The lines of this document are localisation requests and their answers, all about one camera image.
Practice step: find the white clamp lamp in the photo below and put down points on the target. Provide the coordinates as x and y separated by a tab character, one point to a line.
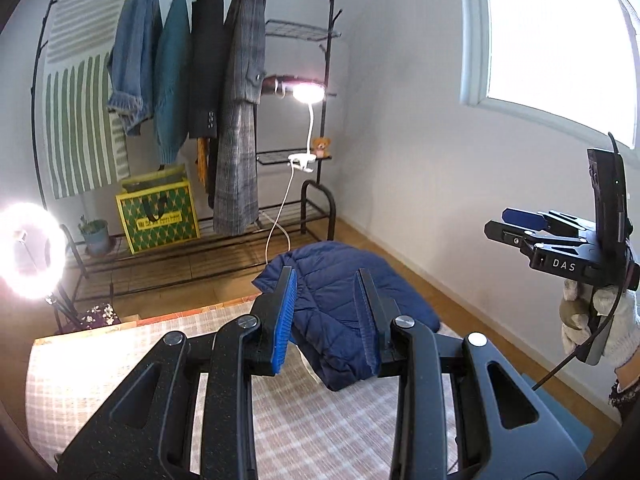
307	92

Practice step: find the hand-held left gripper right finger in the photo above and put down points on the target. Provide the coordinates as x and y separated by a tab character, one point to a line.
367	330

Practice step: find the green white striped rug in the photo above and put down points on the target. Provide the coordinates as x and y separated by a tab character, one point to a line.
75	125

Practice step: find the person's right forearm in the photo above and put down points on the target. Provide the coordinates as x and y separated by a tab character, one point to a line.
627	390

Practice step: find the grey plaid coat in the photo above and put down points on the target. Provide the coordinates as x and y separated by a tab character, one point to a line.
240	135

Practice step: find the black coat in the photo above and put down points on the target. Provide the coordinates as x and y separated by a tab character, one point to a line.
207	60

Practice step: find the black metal clothes rack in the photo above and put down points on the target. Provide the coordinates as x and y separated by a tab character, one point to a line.
300	29

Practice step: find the person's right hand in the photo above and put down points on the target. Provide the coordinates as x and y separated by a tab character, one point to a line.
625	325

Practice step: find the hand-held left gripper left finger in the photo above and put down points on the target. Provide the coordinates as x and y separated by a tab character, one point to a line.
282	320

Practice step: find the teal knit sweater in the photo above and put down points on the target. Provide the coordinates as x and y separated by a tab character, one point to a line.
172	85

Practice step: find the navy puffer jacket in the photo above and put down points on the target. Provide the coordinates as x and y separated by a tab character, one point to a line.
330	310

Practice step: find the potted plant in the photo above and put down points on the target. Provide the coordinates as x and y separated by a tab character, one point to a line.
96	237

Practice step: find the small teddy bear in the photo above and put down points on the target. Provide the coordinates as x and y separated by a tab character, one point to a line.
321	147

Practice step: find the plaid blanket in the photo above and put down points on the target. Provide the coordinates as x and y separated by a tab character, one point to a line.
325	425

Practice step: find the orange garment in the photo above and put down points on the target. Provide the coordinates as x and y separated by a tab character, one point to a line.
201	160

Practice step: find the green yellow patterned bag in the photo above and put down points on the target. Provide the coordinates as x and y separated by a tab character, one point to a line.
160	215

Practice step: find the dark floral cloth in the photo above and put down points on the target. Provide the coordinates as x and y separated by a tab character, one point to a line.
100	315

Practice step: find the blue denim jacket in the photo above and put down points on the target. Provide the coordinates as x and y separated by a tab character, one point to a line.
135	50

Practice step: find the white framed window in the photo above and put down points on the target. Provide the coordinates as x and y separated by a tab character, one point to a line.
550	35

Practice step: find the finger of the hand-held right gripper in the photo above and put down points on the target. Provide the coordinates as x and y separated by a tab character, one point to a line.
505	235
520	217

